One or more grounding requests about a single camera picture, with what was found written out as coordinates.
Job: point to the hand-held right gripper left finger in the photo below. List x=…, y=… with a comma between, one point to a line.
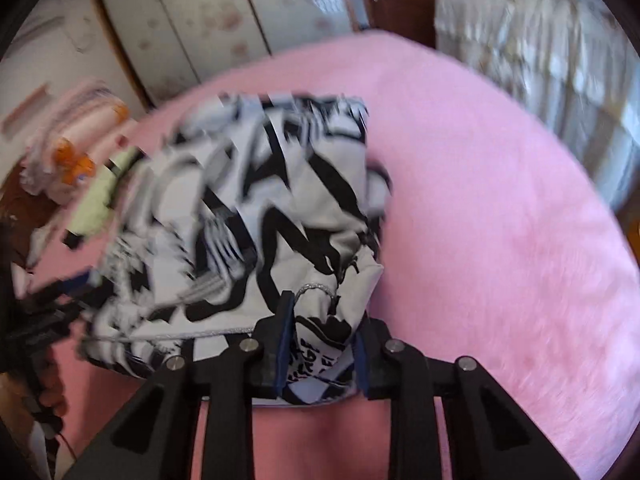
x=285, y=345

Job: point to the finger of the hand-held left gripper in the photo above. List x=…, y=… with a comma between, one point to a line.
x=70, y=282

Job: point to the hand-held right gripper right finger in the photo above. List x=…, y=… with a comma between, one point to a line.
x=359, y=365

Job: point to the white black printed jacket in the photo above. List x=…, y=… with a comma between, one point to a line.
x=240, y=200

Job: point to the person's left hand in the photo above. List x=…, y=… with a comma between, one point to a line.
x=50, y=385

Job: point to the grey crumpled cloth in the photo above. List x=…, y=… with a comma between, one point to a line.
x=42, y=242

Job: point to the wooden headboard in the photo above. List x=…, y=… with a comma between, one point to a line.
x=20, y=220

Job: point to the green black garment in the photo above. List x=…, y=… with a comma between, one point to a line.
x=95, y=205

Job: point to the bear print folded quilt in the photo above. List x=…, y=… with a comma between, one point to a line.
x=82, y=170

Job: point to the pink bed sheet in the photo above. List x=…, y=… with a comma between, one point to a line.
x=500, y=235

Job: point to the floral sliding door wardrobe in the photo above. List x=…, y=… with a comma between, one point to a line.
x=210, y=20

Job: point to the lace cloth covered furniture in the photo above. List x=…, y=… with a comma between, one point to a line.
x=540, y=60

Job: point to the pink wall shelf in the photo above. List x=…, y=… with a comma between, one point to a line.
x=25, y=110

